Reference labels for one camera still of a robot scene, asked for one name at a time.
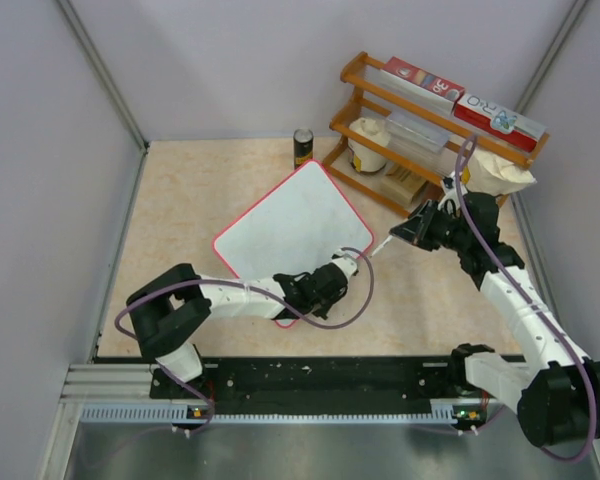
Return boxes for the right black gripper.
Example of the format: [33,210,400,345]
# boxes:
[392,199,471,253]

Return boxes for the clear plastic box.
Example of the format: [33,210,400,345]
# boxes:
[385,111,451,154]

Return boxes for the cream cloth bag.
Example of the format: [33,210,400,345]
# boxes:
[461,147,536,196]

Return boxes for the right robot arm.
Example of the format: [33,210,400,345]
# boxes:
[390,192,600,448]

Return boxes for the wooden two tier rack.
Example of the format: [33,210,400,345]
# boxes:
[322,52,549,214]

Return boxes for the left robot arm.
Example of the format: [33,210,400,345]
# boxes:
[126,256,357,397]

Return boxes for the purple cable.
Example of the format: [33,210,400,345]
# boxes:
[115,245,376,436]
[453,133,600,462]

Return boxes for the black drink can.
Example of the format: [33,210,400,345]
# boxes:
[293,128,314,169]

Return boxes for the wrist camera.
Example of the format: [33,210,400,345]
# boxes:
[331,249,358,279]
[438,174,464,216]

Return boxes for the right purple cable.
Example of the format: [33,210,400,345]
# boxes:
[453,133,600,462]

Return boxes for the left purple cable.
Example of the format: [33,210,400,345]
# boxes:
[115,245,376,436]

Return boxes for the white jar on rack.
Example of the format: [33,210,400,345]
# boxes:
[348,117,392,175]

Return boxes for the white marker pen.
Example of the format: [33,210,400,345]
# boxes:
[369,236,393,259]

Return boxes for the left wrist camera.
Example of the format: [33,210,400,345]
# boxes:
[331,249,358,279]

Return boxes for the red white foil box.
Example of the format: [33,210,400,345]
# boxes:
[453,92,546,152]

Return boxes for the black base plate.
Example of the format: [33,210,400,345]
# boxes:
[149,355,526,416]

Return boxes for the pink framed whiteboard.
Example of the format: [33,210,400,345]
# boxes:
[213,161,374,328]

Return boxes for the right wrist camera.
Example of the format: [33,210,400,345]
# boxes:
[438,174,464,216]

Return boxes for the grey cable duct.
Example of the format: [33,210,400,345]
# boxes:
[80,403,486,427]

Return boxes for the red box with 3D print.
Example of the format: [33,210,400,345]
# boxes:
[379,57,466,115]

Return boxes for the brown cardboard packet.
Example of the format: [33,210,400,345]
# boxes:
[380,165,427,206]

